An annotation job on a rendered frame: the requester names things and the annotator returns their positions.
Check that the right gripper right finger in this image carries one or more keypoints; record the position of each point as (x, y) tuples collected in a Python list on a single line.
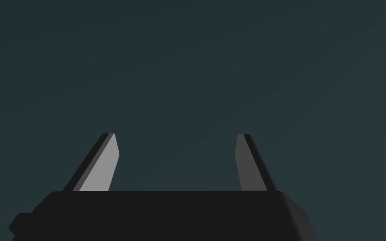
[(251, 167)]

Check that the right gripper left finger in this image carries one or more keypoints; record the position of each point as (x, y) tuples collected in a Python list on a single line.
[(99, 167)]

